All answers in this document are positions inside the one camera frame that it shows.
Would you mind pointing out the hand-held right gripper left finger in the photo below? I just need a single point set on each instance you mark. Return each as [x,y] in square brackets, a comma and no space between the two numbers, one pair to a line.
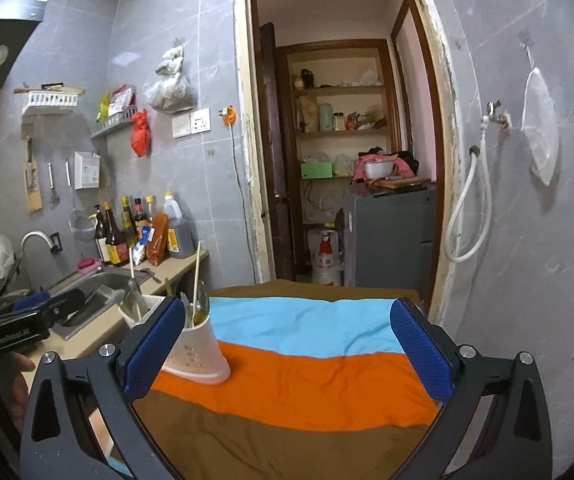
[152,345]

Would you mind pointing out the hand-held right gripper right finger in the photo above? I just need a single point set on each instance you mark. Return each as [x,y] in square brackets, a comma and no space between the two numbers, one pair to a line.
[422,355]

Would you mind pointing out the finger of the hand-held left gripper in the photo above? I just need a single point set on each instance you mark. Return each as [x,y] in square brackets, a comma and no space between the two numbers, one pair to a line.
[32,302]
[67,305]

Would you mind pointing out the white plastic utensil holder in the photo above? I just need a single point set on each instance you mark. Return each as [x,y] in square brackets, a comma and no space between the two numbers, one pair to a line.
[197,355]

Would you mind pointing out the person's left hand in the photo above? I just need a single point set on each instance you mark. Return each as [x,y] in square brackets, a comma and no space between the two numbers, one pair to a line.
[17,385]

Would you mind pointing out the steel kitchen sink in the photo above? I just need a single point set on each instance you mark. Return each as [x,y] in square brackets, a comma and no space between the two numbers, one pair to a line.
[99,287]

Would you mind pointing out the beige kitchen counter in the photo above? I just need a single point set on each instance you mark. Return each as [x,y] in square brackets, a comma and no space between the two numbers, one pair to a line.
[94,332]

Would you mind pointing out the pink sponge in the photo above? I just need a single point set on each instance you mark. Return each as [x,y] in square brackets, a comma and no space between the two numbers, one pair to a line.
[88,264]

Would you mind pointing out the metal sink faucet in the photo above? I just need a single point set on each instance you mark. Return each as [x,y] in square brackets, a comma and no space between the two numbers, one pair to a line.
[32,236]

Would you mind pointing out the metal mesh strainer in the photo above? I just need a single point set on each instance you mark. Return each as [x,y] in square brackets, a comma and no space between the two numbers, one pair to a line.
[83,225]

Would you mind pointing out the blue white packet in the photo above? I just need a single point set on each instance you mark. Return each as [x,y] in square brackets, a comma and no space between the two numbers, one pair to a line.
[139,251]

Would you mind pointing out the orange seasoning packet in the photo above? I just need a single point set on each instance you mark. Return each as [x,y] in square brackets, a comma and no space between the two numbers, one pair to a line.
[158,238]

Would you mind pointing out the narrow wooden cutting board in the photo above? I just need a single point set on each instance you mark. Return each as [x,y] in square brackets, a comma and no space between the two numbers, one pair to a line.
[33,185]

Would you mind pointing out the large oil jug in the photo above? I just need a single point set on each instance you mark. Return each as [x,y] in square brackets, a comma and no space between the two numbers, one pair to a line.
[178,227]

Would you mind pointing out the small metal kitchen tool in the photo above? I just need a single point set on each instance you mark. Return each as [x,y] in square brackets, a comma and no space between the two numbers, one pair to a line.
[52,182]

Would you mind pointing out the grey appliance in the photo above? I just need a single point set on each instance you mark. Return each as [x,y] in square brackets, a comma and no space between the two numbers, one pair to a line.
[387,235]

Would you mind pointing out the striped blue orange brown blanket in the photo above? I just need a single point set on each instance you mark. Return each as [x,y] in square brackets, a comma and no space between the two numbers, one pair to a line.
[292,375]

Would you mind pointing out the wide wooden cutting board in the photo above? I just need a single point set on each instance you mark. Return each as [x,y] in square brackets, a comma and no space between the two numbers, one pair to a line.
[402,183]

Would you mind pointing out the red plastic bag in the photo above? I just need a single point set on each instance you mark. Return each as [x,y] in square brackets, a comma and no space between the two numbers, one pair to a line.
[140,135]

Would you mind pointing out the steel bowl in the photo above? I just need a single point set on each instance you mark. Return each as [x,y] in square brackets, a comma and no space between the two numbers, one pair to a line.
[379,170]

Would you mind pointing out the pink cloth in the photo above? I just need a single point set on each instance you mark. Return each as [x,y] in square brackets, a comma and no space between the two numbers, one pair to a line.
[407,165]

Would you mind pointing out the yellow packet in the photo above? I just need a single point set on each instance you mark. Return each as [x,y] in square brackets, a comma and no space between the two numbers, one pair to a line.
[102,106]

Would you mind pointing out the red packet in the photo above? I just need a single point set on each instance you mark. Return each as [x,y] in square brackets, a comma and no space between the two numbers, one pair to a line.
[122,100]

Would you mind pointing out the green box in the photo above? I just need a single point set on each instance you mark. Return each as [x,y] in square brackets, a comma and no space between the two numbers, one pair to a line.
[317,170]

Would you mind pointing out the dark wooden door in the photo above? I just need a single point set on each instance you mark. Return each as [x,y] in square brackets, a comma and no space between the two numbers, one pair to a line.
[277,160]

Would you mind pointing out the wooden shelf unit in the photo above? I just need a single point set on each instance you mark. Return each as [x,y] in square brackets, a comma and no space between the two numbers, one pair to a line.
[342,133]

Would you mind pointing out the clear bag with dark contents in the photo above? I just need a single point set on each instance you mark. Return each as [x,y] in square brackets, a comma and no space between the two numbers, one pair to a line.
[169,92]

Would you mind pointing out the orange plug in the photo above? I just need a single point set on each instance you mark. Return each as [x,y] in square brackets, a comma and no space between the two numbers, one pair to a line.
[227,115]

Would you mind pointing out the clear jar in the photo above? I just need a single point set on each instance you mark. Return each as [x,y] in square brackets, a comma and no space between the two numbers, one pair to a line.
[338,121]

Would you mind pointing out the white mesh bag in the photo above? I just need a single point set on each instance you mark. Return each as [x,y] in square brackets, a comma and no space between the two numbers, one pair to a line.
[542,135]

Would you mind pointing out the teal jar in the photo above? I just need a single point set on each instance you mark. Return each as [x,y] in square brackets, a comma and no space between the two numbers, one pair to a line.
[325,117]

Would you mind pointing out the brown paper bag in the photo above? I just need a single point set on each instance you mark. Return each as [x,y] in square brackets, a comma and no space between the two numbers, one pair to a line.
[307,115]

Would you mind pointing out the small white plastic bag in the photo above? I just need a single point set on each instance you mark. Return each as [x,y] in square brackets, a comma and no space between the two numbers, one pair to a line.
[171,57]

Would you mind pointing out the white wall box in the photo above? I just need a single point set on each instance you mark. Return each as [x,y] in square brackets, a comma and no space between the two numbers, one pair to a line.
[87,170]

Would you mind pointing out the worn pale door frame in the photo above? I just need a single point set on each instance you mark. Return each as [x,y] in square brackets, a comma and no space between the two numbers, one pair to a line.
[452,185]

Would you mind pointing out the metal wall rack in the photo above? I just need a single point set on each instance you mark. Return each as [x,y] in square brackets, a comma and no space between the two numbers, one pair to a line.
[112,125]

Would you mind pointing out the white wall basket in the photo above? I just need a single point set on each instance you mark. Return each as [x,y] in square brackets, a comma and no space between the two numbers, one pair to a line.
[49,101]

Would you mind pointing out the white wall switch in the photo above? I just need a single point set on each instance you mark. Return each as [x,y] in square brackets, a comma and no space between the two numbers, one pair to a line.
[182,125]

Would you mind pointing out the white wall socket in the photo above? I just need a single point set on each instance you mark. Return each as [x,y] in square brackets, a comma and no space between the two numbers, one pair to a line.
[200,120]

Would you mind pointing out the metal wall tap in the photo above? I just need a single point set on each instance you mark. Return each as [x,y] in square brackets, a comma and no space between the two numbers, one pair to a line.
[497,115]

